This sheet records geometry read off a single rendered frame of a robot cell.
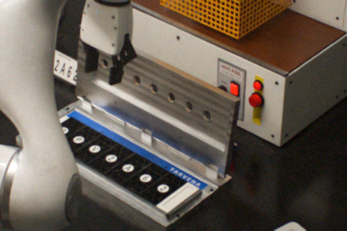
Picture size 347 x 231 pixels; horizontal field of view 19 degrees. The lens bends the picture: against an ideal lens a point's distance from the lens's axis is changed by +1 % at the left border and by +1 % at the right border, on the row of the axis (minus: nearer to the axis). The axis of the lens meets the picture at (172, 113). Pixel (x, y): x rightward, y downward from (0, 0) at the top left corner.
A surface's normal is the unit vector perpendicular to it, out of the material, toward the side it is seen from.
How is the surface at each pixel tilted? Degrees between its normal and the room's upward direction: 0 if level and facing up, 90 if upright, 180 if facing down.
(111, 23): 76
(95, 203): 0
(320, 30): 0
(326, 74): 90
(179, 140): 81
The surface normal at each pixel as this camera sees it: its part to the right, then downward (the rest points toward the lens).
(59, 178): 0.70, -0.10
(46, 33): 0.73, 0.18
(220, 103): -0.65, 0.30
